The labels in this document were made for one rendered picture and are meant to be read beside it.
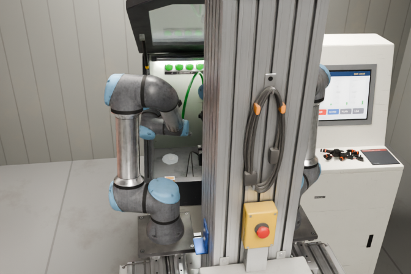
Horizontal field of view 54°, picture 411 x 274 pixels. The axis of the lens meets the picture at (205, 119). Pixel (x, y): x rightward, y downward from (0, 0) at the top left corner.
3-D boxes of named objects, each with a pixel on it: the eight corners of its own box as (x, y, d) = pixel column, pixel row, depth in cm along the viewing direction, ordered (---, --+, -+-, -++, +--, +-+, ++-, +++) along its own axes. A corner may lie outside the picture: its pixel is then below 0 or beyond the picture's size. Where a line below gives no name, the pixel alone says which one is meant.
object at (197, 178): (153, 207, 216) (151, 183, 208) (153, 202, 220) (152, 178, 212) (268, 201, 222) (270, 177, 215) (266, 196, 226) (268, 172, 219)
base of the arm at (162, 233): (186, 243, 159) (186, 223, 155) (147, 246, 157) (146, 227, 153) (181, 217, 173) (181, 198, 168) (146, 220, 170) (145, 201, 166)
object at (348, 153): (324, 163, 222) (326, 155, 219) (317, 153, 231) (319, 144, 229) (364, 161, 224) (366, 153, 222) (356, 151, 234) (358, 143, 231)
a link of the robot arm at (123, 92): (145, 219, 154) (144, 78, 137) (107, 217, 155) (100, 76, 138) (152, 204, 165) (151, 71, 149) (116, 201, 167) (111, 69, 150)
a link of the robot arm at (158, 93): (178, 70, 140) (190, 118, 187) (147, 69, 141) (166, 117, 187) (174, 101, 137) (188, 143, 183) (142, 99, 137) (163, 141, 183)
